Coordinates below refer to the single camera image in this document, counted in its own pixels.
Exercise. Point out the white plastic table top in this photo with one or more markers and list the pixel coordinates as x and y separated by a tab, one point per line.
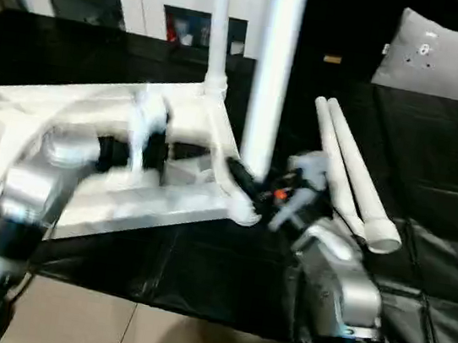
91	118

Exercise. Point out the white plastic table leg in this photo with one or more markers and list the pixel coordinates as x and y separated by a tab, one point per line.
333	160
274	79
360	177
221	29

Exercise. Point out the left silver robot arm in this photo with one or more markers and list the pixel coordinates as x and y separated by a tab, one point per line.
40	179

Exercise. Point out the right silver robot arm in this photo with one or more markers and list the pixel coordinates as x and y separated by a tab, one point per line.
341	281

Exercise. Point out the red item behind glass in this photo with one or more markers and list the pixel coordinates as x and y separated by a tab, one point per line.
173	29

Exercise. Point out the small brown label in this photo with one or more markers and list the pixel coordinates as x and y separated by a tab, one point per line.
332	59

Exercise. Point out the black mat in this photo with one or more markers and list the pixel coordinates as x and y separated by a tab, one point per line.
426	165

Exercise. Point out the grey cushion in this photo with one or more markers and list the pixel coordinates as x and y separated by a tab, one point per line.
449	61

